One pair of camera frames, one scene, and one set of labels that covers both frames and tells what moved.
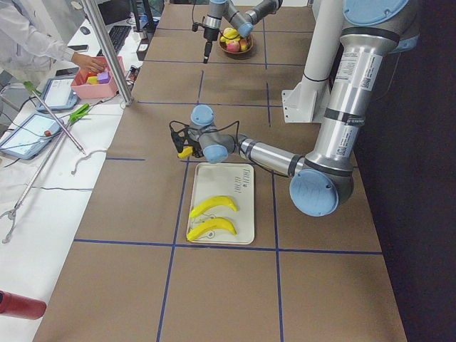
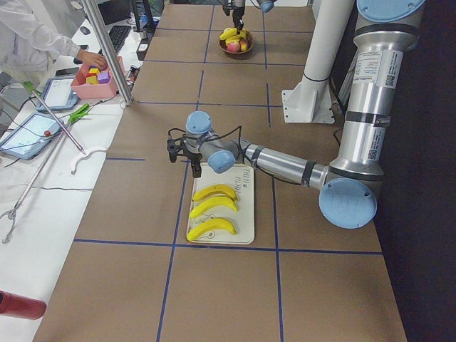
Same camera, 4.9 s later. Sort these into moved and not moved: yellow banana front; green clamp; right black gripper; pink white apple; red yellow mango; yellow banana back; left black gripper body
Moved: left black gripper body; right black gripper
Not moved: red yellow mango; yellow banana front; pink white apple; green clamp; yellow banana back
